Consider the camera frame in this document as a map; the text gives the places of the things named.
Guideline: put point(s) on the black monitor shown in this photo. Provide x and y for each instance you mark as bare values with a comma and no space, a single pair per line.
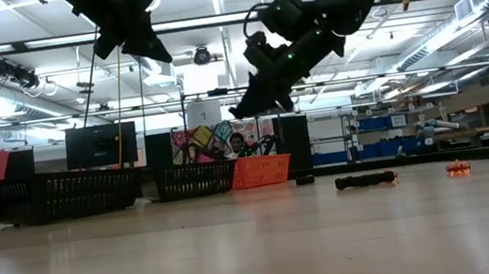
101,146

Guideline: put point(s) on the orange translucent pumpkin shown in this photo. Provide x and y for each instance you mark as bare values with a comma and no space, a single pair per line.
459,168

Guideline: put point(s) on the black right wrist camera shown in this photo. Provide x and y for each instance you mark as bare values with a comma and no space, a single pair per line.
257,50

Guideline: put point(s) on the black plastic spider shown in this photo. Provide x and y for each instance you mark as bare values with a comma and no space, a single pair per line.
305,180
380,178
350,182

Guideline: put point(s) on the person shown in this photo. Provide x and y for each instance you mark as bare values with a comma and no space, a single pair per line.
237,145

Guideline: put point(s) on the black metal stand frame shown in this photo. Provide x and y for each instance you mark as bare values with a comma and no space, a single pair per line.
219,92

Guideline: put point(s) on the black cabinet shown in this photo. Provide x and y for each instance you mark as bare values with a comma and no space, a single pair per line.
158,150
292,142

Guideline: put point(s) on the black aluminium table frame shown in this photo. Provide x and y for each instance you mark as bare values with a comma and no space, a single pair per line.
418,159

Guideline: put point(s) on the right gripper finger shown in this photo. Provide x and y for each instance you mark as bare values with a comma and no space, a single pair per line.
263,96

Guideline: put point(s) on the orange plastic basket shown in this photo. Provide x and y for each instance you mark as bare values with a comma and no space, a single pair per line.
263,170

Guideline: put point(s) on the round black camera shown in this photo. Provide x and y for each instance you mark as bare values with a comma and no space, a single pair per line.
202,55

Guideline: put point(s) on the black rig beam with lights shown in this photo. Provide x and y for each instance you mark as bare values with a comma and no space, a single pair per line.
210,20

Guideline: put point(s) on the white air vent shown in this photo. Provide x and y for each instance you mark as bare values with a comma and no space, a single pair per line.
464,7

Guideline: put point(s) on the colourful patchwork quilt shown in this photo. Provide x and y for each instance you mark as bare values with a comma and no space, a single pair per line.
206,135

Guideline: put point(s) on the black plastic basket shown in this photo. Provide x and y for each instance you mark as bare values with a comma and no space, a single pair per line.
195,179
62,194

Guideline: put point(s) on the blue storage bin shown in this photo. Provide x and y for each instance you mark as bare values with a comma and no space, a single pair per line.
377,123
383,149

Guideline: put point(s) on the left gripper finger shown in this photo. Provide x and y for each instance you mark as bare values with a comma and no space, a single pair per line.
105,42
146,41

